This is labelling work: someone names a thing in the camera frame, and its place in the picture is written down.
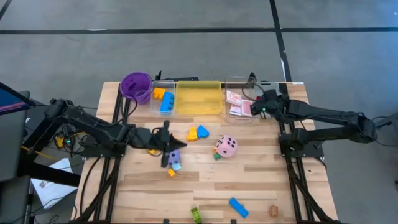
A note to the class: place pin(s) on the brown wooden block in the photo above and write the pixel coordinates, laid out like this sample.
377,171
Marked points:
273,211

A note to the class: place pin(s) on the purple plastic bucket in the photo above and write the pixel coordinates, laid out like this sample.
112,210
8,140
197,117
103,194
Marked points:
135,87

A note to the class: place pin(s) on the white paper sheet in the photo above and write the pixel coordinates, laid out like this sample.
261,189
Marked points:
53,186

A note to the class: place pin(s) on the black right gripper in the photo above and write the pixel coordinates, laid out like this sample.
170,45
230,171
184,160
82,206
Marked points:
269,104

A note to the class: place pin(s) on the lime green toy block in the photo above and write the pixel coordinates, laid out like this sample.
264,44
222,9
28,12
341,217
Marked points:
196,215

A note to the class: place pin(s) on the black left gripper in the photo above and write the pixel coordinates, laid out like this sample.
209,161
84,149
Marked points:
165,133

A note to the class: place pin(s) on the pink foam dice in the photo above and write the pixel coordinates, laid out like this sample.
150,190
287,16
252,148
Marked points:
226,146

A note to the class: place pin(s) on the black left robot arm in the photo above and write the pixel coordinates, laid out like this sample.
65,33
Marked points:
93,126

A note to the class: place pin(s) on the yellow toy block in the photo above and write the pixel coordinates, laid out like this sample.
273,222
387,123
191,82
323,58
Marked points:
154,152
172,173
192,134

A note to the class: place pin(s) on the translucent yellow plastic bin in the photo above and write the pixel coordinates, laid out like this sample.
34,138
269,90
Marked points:
199,98

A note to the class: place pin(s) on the large clear plastic bin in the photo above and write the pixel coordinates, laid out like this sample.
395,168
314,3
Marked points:
236,119

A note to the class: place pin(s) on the black equipment stand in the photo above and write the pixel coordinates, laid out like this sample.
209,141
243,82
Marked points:
12,149

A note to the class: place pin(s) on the light blue toy block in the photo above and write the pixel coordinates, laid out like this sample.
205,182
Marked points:
177,167

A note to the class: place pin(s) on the black clamp mount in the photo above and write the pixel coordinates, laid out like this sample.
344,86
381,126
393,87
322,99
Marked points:
159,75
252,76

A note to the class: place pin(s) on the small green toy block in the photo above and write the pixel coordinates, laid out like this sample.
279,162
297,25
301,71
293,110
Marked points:
217,156

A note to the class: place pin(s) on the lavender foam dice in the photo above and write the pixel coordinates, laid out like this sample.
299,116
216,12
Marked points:
174,157

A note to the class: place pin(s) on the orange toy block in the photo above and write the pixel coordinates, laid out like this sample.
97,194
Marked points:
159,93

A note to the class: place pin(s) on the small clear plastic bin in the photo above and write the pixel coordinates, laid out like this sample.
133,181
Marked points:
155,107

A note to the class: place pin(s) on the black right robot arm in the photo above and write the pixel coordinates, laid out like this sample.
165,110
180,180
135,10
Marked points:
326,113

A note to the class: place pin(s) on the black table frame rail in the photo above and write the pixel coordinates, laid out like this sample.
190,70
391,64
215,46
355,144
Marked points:
118,109
283,126

